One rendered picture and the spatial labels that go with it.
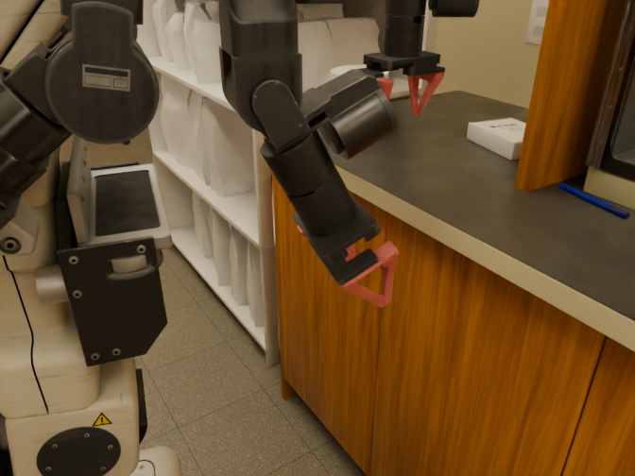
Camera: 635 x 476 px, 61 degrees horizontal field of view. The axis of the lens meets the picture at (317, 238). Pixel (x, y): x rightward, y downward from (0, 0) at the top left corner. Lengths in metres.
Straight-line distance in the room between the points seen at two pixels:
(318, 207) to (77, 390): 0.41
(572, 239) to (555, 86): 0.27
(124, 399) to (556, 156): 0.82
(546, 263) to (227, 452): 1.20
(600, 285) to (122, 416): 0.66
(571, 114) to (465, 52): 0.79
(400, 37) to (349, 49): 1.02
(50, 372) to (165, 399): 1.21
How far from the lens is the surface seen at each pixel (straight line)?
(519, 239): 0.87
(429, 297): 1.02
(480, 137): 1.27
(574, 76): 1.04
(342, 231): 0.54
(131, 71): 0.43
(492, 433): 1.05
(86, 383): 0.76
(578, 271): 0.81
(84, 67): 0.43
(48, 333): 0.76
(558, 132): 1.06
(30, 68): 0.46
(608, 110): 1.03
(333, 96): 0.50
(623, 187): 1.05
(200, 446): 1.78
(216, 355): 2.07
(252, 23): 0.45
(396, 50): 0.83
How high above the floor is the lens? 1.33
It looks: 28 degrees down
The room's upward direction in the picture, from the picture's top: straight up
